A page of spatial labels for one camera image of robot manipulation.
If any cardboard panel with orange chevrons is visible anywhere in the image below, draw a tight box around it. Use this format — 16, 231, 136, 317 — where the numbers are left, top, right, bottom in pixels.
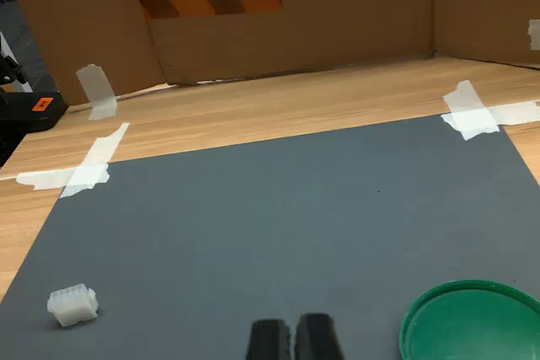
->
123, 0, 436, 85

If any black clamp with orange label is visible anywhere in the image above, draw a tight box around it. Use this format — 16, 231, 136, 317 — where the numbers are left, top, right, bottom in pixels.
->
0, 89, 69, 168

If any white tape strip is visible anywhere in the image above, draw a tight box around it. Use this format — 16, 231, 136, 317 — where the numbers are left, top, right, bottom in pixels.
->
75, 63, 118, 121
60, 122, 130, 200
15, 164, 111, 191
527, 19, 540, 51
440, 100, 540, 132
441, 79, 501, 142

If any small white plastic terminal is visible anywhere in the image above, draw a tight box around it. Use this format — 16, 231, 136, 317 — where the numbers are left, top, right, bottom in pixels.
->
46, 285, 100, 328

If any dark grey mat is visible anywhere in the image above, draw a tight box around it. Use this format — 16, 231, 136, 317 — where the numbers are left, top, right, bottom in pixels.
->
0, 115, 540, 360

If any brown cardboard panel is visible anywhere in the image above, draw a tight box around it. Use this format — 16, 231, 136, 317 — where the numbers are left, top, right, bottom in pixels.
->
431, 0, 540, 71
2, 0, 166, 106

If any round green lid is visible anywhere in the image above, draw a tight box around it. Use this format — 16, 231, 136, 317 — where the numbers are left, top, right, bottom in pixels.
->
398, 278, 540, 360

